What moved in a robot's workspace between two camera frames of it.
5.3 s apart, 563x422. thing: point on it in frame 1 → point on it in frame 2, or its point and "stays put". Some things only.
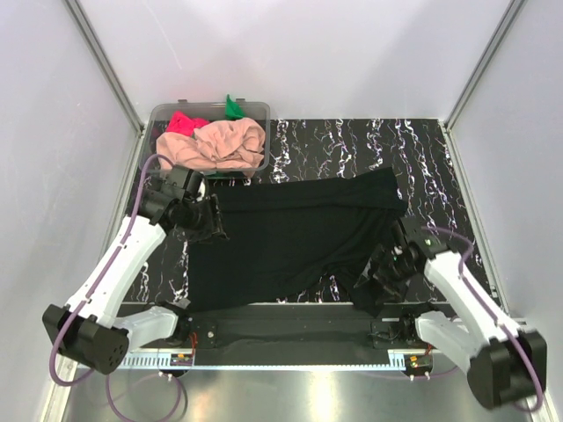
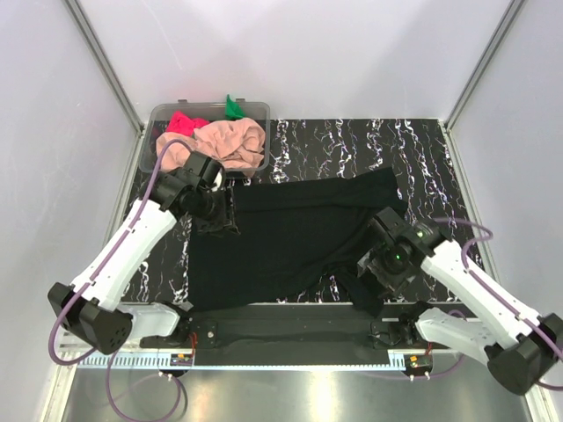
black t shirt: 304,240 stays put
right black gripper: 393,290 → 372,259
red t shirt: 181,123 stays put
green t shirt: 233,111 stays put
